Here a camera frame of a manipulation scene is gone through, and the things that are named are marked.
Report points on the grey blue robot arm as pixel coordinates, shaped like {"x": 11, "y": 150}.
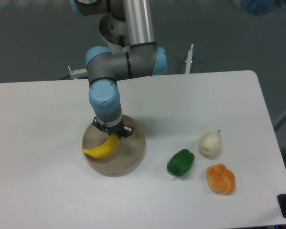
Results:
{"x": 130, "y": 22}

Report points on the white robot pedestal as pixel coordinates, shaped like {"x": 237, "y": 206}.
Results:
{"x": 115, "y": 33}

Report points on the orange bread roll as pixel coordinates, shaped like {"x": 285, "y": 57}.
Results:
{"x": 220, "y": 179}

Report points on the white metal bracket right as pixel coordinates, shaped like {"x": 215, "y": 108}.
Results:
{"x": 189, "y": 60}

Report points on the white metal bracket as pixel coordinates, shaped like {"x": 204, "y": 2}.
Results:
{"x": 77, "y": 74}
{"x": 189, "y": 60}

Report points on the yellow banana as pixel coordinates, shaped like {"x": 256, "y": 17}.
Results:
{"x": 105, "y": 149}

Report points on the green bell pepper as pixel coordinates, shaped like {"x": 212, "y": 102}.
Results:
{"x": 180, "y": 163}

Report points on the white garlic bulb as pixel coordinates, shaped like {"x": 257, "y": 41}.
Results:
{"x": 210, "y": 144}

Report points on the white metal bracket left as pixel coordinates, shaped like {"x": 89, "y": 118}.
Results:
{"x": 77, "y": 74}

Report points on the beige round plate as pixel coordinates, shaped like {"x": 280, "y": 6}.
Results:
{"x": 124, "y": 158}

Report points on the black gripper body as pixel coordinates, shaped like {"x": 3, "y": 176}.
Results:
{"x": 115, "y": 128}

